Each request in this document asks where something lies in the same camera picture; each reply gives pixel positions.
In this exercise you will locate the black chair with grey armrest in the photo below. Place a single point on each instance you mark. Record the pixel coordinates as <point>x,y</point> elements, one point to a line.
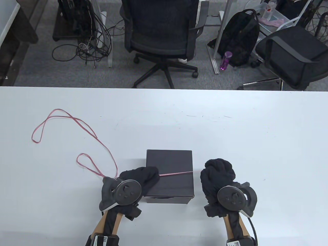
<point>294,51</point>

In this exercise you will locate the purple water bottle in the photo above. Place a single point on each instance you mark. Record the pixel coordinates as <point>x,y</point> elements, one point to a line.
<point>225,61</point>

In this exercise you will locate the pink cloth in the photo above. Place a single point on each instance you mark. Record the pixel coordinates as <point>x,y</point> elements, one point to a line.
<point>273,22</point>

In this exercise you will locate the pink bow ribbon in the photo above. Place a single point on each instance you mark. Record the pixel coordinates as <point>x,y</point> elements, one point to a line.
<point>176,173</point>

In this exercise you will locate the black cardboard box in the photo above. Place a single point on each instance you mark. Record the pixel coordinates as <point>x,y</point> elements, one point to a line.
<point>174,161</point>

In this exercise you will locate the person's right forearm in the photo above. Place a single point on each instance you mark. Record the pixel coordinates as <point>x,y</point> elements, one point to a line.
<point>243,226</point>

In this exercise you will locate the black mesh office chair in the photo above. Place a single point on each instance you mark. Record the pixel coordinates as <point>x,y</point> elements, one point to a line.
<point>159,25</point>

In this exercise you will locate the grey hand controller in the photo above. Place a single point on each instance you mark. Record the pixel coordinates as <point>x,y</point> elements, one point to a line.
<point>232,198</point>
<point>128,192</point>

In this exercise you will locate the black wrist pack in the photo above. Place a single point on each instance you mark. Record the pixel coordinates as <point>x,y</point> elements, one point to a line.
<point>241,242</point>
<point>105,241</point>

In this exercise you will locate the grey right hand controller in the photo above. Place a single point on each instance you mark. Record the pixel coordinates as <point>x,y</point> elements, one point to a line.
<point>232,198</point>

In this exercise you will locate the person's left hand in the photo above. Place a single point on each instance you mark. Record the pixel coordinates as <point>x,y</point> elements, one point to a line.
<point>146,176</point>

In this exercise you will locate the black computer tower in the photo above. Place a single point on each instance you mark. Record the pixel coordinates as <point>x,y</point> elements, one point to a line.
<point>74,15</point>

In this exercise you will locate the clear plastic bin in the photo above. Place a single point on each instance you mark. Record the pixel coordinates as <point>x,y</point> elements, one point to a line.
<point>275,18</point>

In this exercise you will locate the grey left hand controller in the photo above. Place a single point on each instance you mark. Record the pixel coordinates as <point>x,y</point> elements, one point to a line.
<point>128,192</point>

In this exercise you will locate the person's left forearm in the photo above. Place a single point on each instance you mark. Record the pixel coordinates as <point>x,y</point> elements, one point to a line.
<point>101,223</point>

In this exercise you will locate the white power strip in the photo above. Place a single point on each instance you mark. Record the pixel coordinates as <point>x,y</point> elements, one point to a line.
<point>103,18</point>

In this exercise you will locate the black backpack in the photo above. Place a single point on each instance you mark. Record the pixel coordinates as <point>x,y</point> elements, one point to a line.
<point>238,33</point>

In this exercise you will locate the white desk with dark sides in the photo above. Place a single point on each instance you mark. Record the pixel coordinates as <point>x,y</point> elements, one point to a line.
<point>23,28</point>

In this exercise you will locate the black left wrist pack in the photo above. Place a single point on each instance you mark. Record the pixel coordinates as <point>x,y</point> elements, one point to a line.
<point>105,241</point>

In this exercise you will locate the black right wrist pack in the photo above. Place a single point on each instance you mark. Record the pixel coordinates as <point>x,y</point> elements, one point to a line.
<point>241,242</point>

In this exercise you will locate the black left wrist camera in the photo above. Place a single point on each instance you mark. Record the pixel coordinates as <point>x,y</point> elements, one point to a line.
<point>133,212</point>

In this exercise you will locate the person's right hand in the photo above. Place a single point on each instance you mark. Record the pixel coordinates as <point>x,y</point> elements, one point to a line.
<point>217,171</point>

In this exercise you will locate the clear spray bottle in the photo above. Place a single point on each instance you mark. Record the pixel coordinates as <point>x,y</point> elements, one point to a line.
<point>270,10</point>

